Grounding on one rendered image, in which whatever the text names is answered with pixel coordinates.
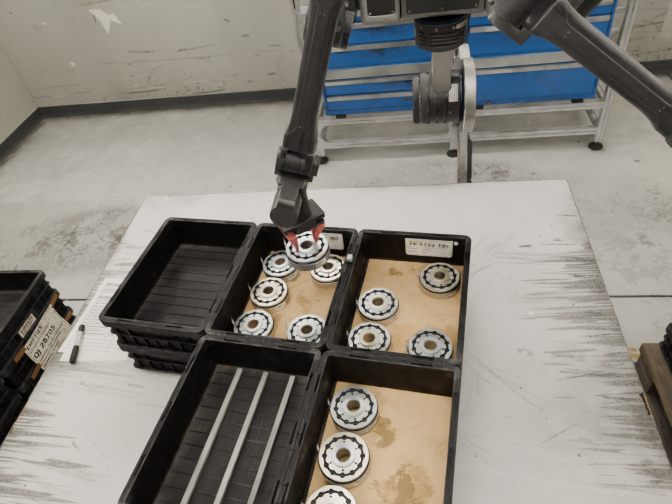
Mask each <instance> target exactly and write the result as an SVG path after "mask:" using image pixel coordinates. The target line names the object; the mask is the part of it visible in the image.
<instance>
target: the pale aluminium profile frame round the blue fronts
mask: <svg viewBox="0 0 672 504"><path fill-rule="evenodd" d="M638 3H639V0H628V1H627V5H626V7H619V8H616V10H615V15H618V14H624V17H623V21H622V25H621V29H620V32H619V36H618V40H617V45H618V46H619V47H620V48H621V49H623V50H624V51H625V52H626V48H627V44H628V41H629V37H630V33H631V29H632V26H633V22H634V18H635V14H636V11H637V7H638ZM290 5H291V10H292V16H293V21H294V27H295V32H296V38H297V43H298V49H299V54H300V60H301V57H302V51H303V45H304V40H303V33H304V27H303V22H301V19H300V11H301V10H300V4H299V0H290ZM295 13H297V19H298V22H296V16H295ZM474 61H475V68H476V69H477V68H490V67H503V66H515V65H528V64H541V63H554V62H567V61H575V60H574V59H573V58H572V57H570V56H569V55H568V54H566V53H565V52H564V51H555V52H542V53H530V54H518V55H505V56H493V57H481V58H474ZM428 71H432V63H431V62H418V63H405V64H392V65H380V66H368V67H356V68H344V69H332V70H327V75H326V79H325V80H334V79H347V78H359V77H372V76H384V75H398V74H411V73H425V72H428ZM614 93H615V91H614V90H612V89H611V88H610V87H609V86H607V85H606V88H604V86H603V84H602V81H601V80H600V79H599V81H598V85H597V90H596V96H597V98H598V99H590V98H583V99H571V101H557V102H542V103H527V104H511V105H496V106H483V105H477V106H476V116H487V115H503V114H519V113H535V112H551V111H567V110H583V109H585V111H586V113H587V115H588V117H589V119H590V121H591V123H592V125H580V126H562V127H545V128H528V129H511V130H493V131H476V132H470V139H471V141H477V140H495V139H513V138H532V137H550V136H568V135H586V134H594V135H593V140H594V142H591V143H589V144H588V147H589V148H590V149H591V150H601V149H602V148H603V145H602V144H601V143H599V142H602V138H603V134H604V130H605V127H606V123H607V119H608V115H609V112H610V108H611V104H612V100H613V97H614ZM323 107H324V98H323V94H322V98H321V103H320V108H319V112H318V138H317V140H318V143H317V152H318V156H321V160H320V164H325V163H327V162H328V161H329V158H328V157H326V156H324V155H325V150H324V149H332V148H350V147H368V146H386V145H404V144H423V143H441V142H450V150H448V151H447V156H448V157H452V158H454V157H457V150H456V149H457V128H451V127H450V123H449V129H448V130H447V131H446V132H444V133H441V134H424V135H407V136H390V137H372V138H355V139H338V140H329V139H327V138H325V137H326V133H327V128H328V125H344V124H360V123H375V122H391V121H407V120H413V111H404V112H389V113H374V114H359V115H346V114H340V115H336V116H330V115H327V116H326V111H325V108H324V112H323V116H322V111H323ZM599 108H600V112H599V114H598V113H597V111H596V109H599ZM321 116H322V117H321Z"/></svg>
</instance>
